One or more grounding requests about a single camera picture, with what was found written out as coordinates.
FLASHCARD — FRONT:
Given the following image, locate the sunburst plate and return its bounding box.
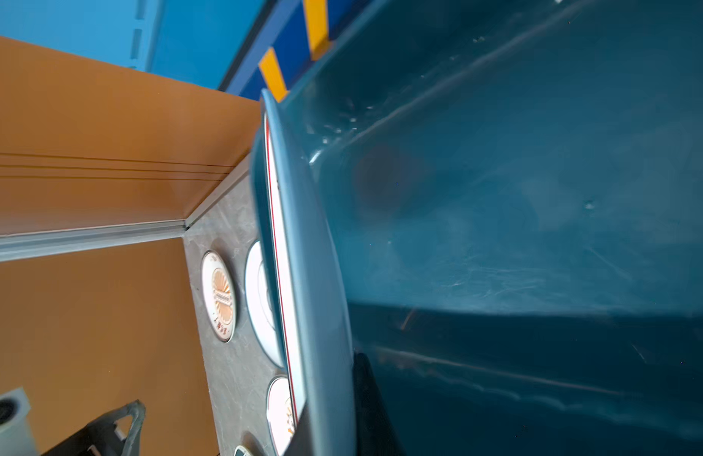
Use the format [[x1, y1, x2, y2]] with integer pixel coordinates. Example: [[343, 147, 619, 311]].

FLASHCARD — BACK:
[[264, 115, 307, 422], [266, 375, 296, 456], [201, 250, 237, 343]]

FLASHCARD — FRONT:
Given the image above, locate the cream yellow plate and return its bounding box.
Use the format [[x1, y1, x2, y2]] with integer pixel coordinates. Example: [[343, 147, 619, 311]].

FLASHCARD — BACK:
[[233, 445, 254, 456]]

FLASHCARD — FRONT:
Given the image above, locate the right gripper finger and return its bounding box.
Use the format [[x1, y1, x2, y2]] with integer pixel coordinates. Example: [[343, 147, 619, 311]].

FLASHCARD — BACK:
[[44, 400, 146, 456]]

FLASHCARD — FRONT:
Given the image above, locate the white flower plate back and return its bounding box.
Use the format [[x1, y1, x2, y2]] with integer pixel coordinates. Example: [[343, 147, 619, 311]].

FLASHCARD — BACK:
[[244, 241, 286, 370]]

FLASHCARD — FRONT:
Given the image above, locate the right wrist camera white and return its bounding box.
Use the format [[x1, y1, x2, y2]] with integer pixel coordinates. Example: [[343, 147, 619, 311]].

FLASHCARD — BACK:
[[0, 388, 40, 456]]

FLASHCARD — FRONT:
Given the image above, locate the teal plastic bin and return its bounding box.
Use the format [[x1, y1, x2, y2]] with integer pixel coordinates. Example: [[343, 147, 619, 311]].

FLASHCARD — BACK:
[[252, 1, 703, 455]]

